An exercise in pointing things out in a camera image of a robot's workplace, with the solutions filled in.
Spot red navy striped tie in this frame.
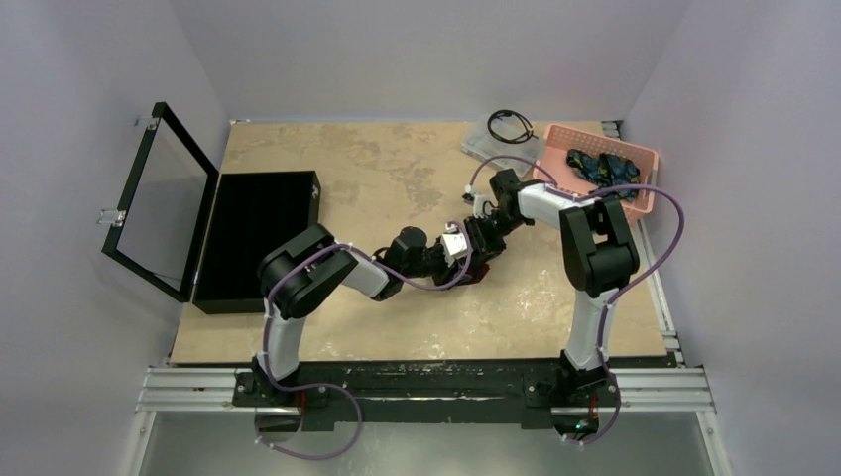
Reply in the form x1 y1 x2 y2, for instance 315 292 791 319
468 263 490 284

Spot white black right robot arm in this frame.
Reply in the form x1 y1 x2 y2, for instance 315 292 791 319
462 169 640 404

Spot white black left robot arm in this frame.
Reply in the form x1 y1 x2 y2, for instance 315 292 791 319
255 222 480 406

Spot pink plastic basket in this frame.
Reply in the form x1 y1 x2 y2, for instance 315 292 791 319
532 124 659 195

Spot blue patterned tie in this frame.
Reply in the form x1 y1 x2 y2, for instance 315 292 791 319
565 149 641 193

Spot black tie display box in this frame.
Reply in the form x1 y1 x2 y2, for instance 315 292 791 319
192 171 321 314

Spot black framed glass box lid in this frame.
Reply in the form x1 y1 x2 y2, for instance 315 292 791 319
97 101 219 302

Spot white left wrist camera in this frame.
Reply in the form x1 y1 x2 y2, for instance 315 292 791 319
439 222 469 266

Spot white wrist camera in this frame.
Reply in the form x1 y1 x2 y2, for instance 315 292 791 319
439 222 469 266
462 184 495 218

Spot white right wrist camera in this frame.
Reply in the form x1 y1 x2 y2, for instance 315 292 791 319
462 184 495 218

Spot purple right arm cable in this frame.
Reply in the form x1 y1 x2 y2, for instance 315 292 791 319
467 155 686 448

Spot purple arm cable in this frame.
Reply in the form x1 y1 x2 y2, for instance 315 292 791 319
467 155 686 448
259 219 476 461

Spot black coiled cable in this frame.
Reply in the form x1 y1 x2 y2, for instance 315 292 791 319
487 109 541 145

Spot black mounting base plate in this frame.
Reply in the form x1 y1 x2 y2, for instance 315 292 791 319
232 357 619 437

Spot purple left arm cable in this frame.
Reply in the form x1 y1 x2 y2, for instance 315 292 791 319
259 219 476 461

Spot aluminium frame rail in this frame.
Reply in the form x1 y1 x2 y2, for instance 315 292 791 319
136 358 731 475

